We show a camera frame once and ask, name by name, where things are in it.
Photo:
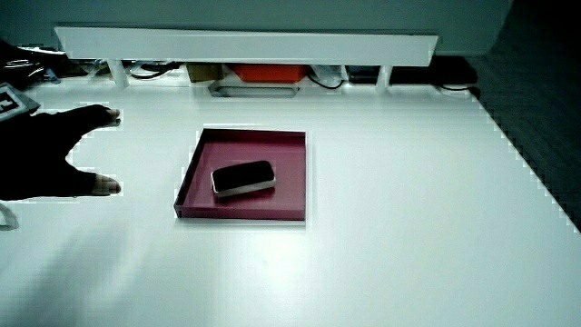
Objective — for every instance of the person's right hand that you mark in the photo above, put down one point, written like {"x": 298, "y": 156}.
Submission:
{"x": 36, "y": 154}

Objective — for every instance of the black whiteboard eraser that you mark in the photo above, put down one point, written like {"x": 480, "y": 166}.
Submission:
{"x": 243, "y": 177}

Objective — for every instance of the black shiny bag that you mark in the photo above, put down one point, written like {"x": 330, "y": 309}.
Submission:
{"x": 20, "y": 66}

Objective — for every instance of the brown cardboard box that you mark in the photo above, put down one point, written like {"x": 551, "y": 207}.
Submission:
{"x": 204, "y": 72}

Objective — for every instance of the white raised shelf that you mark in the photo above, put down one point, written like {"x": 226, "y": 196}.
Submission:
{"x": 249, "y": 45}

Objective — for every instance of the dark red tray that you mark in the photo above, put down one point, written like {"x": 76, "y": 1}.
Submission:
{"x": 281, "y": 181}

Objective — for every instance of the orange box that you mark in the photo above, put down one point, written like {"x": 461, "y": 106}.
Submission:
{"x": 270, "y": 72}

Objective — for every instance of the dark blue small box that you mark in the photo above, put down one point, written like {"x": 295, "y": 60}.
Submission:
{"x": 363, "y": 74}

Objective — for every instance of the black box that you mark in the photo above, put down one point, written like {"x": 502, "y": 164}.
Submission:
{"x": 449, "y": 70}

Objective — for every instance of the grey flat frame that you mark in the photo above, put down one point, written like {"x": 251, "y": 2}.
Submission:
{"x": 218, "y": 91}

